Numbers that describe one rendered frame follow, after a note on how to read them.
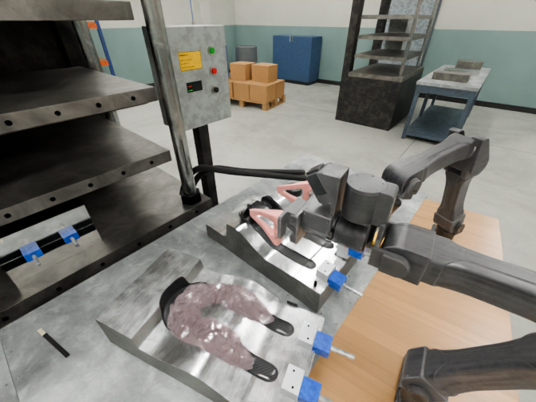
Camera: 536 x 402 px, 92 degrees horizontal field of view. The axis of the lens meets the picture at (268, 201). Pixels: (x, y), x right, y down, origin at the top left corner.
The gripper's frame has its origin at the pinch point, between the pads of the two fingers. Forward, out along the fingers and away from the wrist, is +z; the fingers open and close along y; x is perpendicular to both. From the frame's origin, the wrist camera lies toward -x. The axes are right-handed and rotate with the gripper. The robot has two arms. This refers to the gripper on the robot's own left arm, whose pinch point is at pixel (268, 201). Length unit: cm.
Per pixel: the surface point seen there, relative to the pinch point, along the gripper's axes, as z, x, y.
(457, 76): -27, 34, -410
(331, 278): -12.0, 29.7, -13.3
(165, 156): 68, 17, -25
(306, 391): -17.8, 33.3, 13.3
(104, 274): 54, 39, 18
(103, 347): 31, 40, 31
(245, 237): 17.0, 27.6, -12.1
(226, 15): 600, -42, -692
